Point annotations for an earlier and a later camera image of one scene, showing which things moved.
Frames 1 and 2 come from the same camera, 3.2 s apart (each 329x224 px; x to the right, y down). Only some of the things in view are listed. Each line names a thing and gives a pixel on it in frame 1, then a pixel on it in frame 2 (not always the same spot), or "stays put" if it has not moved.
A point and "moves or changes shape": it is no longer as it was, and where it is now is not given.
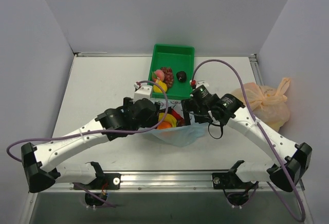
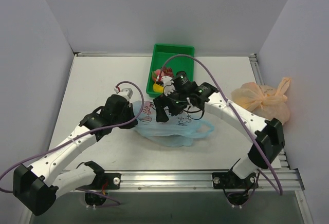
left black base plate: x=103 y=181 stays put
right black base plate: x=227 y=181 stays put
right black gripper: x=185 y=106 → x=166 y=104
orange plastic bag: x=268 y=104 stays put
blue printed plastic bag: x=180 y=136 moves or changes shape
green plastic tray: x=180 y=58 stays put
